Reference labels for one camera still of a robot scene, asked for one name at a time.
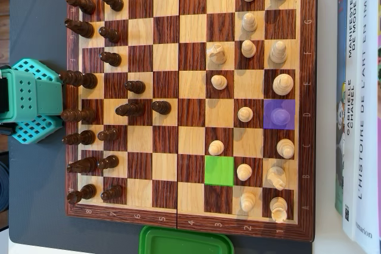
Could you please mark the light wood queen chess piece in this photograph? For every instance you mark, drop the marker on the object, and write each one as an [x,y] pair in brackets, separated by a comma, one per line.
[279,117]

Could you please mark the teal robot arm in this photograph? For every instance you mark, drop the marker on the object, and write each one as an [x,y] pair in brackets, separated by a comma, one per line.
[44,99]

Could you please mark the teal perforated robot base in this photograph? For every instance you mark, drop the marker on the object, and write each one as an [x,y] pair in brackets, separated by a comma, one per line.
[32,69]

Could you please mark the dark brown bishop chess piece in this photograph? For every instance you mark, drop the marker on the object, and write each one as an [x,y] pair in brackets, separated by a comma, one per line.
[132,109]
[83,137]

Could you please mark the light wood knight chess piece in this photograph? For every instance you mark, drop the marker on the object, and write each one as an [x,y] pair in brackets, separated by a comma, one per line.
[217,54]
[276,178]

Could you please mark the light wood king chess piece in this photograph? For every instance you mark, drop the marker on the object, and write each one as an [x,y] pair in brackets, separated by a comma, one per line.
[282,85]

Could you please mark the light wood bishop chess piece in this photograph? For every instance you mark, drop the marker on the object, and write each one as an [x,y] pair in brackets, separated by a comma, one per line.
[285,148]
[278,53]

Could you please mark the dark brown queen chess piece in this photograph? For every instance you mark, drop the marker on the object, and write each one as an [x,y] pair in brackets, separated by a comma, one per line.
[80,115]

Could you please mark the dark brown king chess piece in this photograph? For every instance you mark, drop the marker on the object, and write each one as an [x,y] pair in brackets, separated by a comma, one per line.
[83,80]

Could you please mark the dark brown knight chess piece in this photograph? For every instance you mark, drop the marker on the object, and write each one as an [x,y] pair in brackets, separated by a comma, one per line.
[84,164]
[81,28]

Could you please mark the light wood rook chess piece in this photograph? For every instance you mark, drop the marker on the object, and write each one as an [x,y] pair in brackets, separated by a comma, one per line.
[278,210]

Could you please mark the dark brown rook chess piece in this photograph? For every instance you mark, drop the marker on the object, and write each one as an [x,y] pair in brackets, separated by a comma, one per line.
[84,4]
[84,192]

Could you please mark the wooden folding chessboard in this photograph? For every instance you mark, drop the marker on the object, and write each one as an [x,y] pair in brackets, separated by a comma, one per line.
[166,57]

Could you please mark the green plastic container lid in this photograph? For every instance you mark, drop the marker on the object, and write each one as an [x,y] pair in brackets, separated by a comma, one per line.
[184,242]

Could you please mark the white Gabrielle Chanel book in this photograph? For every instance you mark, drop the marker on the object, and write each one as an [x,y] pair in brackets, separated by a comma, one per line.
[351,176]

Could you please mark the white art history book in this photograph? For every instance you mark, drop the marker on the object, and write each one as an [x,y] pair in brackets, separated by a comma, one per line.
[369,117]

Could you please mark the dark grey rolled mat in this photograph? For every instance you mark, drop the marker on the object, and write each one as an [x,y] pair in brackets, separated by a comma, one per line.
[3,188]

